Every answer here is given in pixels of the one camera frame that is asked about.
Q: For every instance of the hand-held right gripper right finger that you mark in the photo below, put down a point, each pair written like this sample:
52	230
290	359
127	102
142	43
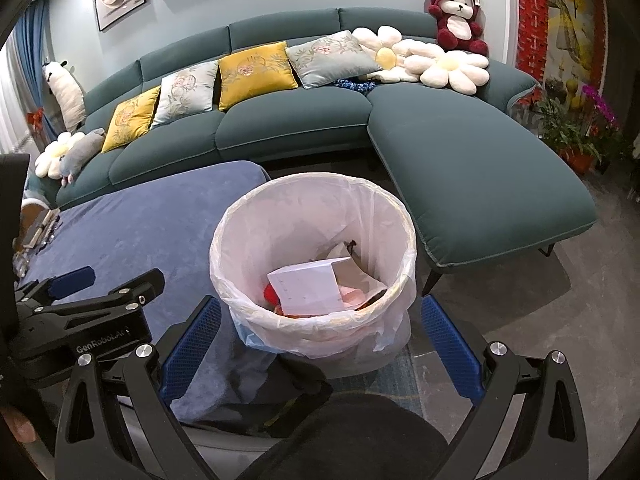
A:
450	347

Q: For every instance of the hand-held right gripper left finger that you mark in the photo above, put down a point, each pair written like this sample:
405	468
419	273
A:
192	345

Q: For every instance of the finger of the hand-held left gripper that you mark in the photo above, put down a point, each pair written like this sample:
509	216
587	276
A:
72	280
145	285

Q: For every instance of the white paper sheet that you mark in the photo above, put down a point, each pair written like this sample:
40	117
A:
310	287

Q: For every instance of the waste bin with white liner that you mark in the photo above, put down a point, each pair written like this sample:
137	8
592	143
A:
300	200

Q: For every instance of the person's left hand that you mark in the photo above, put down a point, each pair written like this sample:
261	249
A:
17	422

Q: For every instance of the small glass jar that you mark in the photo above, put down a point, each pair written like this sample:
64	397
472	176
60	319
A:
20	264

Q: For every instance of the dark case stack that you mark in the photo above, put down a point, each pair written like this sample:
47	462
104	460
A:
40	230

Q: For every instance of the blue plush blanket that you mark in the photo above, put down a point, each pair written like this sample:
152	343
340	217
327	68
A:
150	220

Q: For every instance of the white and wood chair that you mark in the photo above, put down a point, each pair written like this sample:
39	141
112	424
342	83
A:
35	203

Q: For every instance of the black monitor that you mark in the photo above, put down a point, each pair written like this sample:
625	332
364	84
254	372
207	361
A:
12	200

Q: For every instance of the grey seat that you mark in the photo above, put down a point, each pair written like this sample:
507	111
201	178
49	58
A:
225	455

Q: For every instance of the grey plush toy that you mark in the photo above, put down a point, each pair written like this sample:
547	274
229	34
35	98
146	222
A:
82	152

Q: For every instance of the red ribbon bow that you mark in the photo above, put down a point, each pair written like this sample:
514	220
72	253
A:
35	120

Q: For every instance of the yellow embroidered cushion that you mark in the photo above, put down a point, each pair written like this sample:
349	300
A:
255	72
130	117

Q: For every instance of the sheer white curtain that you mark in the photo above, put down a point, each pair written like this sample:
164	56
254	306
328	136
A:
10	110

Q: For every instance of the teal sectional sofa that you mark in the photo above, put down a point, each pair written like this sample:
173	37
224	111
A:
450	160

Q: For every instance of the long white plush toy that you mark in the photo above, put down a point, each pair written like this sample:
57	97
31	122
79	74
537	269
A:
65	92

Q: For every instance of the grey embroidered cushion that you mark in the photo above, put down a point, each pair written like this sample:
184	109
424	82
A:
182	92
330	57

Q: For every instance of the blue curtain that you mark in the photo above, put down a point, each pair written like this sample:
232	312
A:
30	70

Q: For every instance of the green potted plant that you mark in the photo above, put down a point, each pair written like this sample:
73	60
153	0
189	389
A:
560	130

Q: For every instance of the blue beaded item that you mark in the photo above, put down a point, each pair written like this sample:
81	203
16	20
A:
355	85

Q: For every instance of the purple orchid plant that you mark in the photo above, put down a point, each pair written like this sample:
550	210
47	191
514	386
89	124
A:
602	102

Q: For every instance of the red and white teddy bear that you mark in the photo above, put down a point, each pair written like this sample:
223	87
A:
457	25

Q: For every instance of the red wall decoration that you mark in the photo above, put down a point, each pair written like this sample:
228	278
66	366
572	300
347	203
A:
532	15

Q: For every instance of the large wall painting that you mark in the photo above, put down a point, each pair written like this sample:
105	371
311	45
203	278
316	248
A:
575	25

